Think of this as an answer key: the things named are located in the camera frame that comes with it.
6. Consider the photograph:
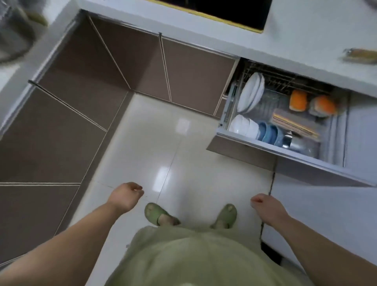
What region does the green slipper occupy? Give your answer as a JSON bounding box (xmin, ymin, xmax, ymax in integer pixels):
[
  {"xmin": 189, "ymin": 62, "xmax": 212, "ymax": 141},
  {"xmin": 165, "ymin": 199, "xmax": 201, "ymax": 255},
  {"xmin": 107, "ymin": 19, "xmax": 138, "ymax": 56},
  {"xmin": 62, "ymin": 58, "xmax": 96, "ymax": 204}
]
[
  {"xmin": 144, "ymin": 202, "xmax": 181, "ymax": 227},
  {"xmin": 211, "ymin": 203, "xmax": 238, "ymax": 230}
]

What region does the stainless steel pot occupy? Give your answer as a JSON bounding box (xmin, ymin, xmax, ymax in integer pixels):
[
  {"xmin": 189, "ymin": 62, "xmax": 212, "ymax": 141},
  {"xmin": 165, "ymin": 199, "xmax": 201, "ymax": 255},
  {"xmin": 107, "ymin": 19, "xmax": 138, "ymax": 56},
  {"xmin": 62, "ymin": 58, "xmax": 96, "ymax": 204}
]
[{"xmin": 282, "ymin": 132, "xmax": 321, "ymax": 158}]

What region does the orange bowl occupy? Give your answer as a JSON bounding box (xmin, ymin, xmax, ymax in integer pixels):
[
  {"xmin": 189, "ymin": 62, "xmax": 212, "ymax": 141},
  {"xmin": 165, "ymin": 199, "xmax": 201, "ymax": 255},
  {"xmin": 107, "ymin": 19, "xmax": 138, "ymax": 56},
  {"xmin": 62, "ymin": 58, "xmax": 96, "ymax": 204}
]
[
  {"xmin": 289, "ymin": 90, "xmax": 308, "ymax": 113},
  {"xmin": 309, "ymin": 95, "xmax": 338, "ymax": 117}
]

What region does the person's right forearm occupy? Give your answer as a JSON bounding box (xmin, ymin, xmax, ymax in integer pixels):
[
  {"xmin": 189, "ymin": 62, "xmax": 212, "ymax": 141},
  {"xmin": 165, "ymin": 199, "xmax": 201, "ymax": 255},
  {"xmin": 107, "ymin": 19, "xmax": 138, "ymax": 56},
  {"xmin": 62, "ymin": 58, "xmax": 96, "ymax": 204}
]
[{"xmin": 269, "ymin": 214, "xmax": 377, "ymax": 286}]

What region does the person's right hand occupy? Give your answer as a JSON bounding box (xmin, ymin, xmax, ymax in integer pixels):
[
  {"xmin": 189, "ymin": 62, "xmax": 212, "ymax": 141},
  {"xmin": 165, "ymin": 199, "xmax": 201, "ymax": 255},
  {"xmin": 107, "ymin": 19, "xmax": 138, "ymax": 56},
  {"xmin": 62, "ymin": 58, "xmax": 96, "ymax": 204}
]
[{"xmin": 250, "ymin": 193, "xmax": 290, "ymax": 227}]

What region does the metal wire dish rack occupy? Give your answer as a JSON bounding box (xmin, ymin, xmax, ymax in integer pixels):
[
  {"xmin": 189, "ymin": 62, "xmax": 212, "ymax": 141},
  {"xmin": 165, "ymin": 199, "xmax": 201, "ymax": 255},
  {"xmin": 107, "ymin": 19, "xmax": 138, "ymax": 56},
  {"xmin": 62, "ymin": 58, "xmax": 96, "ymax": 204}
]
[{"xmin": 227, "ymin": 60, "xmax": 349, "ymax": 164}]

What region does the person's left forearm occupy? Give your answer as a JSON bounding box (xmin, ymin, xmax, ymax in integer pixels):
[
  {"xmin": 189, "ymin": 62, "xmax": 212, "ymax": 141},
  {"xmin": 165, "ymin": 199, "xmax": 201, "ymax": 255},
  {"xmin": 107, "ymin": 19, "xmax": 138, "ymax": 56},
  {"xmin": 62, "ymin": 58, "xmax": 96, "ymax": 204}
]
[{"xmin": 0, "ymin": 202, "xmax": 125, "ymax": 286}]

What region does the light green dress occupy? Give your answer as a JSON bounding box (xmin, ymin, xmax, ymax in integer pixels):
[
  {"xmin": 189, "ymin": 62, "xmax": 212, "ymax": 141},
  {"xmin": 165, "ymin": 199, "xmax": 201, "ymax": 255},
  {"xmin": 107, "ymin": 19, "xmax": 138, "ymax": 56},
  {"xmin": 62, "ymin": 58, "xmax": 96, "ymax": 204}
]
[{"xmin": 104, "ymin": 225, "xmax": 304, "ymax": 286}]

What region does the person's left hand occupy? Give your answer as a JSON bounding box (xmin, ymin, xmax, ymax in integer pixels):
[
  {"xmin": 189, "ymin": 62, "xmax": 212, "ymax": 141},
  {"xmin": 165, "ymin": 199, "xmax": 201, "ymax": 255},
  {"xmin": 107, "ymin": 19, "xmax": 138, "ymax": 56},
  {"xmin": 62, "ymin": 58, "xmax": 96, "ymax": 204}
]
[{"xmin": 107, "ymin": 182, "xmax": 145, "ymax": 215}]

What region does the large white plate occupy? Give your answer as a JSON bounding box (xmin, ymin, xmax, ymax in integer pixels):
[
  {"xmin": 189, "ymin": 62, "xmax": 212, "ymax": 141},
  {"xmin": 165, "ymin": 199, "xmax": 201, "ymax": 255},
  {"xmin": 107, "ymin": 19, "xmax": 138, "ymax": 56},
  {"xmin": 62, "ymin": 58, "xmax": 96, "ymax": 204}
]
[
  {"xmin": 237, "ymin": 72, "xmax": 262, "ymax": 113},
  {"xmin": 250, "ymin": 72, "xmax": 266, "ymax": 111}
]

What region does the bundle of wooden chopsticks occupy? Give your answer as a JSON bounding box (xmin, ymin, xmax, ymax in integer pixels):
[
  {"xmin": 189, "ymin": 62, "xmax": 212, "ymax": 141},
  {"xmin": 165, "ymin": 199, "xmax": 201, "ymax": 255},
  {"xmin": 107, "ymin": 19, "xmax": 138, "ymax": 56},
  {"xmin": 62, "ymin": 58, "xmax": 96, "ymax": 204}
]
[{"xmin": 272, "ymin": 111, "xmax": 320, "ymax": 139}]

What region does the pull-out dish drawer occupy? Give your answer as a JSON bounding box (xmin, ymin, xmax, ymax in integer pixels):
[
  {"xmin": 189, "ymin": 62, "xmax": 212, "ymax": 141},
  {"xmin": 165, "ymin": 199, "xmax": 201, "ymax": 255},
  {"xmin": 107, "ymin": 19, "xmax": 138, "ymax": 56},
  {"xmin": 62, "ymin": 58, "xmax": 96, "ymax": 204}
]
[{"xmin": 206, "ymin": 57, "xmax": 377, "ymax": 188}]

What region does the black cooktop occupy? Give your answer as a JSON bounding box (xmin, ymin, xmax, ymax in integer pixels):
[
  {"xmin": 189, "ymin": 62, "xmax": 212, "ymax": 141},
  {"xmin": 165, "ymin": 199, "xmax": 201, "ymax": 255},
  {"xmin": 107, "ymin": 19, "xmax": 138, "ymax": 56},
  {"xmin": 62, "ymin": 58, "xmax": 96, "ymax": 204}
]
[{"xmin": 150, "ymin": 0, "xmax": 273, "ymax": 33}]

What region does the brown cabinet door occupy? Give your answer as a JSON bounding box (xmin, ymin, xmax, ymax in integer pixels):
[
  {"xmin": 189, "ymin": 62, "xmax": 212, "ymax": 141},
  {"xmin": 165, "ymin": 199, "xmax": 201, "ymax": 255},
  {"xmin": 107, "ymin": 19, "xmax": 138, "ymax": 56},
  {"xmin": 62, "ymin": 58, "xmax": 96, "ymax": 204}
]
[
  {"xmin": 38, "ymin": 16, "xmax": 131, "ymax": 131},
  {"xmin": 161, "ymin": 38, "xmax": 240, "ymax": 116},
  {"xmin": 0, "ymin": 86, "xmax": 107, "ymax": 184},
  {"xmin": 90, "ymin": 17, "xmax": 171, "ymax": 102},
  {"xmin": 0, "ymin": 184, "xmax": 81, "ymax": 264}
]

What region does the blue bowl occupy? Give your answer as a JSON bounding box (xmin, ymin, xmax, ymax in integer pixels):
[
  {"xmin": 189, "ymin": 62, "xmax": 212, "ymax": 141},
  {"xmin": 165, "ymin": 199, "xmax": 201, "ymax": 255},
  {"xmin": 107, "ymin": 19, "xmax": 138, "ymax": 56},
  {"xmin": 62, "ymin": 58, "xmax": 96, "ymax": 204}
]
[
  {"xmin": 266, "ymin": 125, "xmax": 284, "ymax": 147},
  {"xmin": 257, "ymin": 122, "xmax": 270, "ymax": 142}
]

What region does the white cabinet front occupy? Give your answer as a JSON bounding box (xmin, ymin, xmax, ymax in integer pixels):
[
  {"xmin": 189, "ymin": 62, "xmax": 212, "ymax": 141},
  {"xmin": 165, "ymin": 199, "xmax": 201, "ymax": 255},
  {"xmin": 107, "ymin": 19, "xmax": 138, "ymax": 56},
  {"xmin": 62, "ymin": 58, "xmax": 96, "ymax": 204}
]
[{"xmin": 261, "ymin": 172, "xmax": 377, "ymax": 276}]

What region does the grey metal cooking pot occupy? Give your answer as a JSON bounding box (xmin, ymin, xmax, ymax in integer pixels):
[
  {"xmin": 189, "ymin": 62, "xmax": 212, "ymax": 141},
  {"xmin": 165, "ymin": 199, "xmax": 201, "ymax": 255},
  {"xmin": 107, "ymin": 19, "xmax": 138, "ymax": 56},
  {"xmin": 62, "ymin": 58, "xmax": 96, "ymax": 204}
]
[{"xmin": 0, "ymin": 0, "xmax": 49, "ymax": 64}]

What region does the yellow-brown kitchen utensil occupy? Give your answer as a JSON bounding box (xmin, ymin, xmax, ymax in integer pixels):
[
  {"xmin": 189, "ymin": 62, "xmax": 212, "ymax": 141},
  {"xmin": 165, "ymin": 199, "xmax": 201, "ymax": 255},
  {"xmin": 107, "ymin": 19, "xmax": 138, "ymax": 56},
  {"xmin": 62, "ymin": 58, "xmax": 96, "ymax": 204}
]
[{"xmin": 342, "ymin": 48, "xmax": 377, "ymax": 64}]

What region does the white bowl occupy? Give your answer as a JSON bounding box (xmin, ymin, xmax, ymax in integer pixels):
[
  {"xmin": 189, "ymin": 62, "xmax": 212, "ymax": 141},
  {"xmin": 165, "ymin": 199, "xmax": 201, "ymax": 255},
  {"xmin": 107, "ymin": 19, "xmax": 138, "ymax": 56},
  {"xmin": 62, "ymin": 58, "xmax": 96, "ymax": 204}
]
[
  {"xmin": 247, "ymin": 118, "xmax": 260, "ymax": 139},
  {"xmin": 229, "ymin": 115, "xmax": 251, "ymax": 137}
]

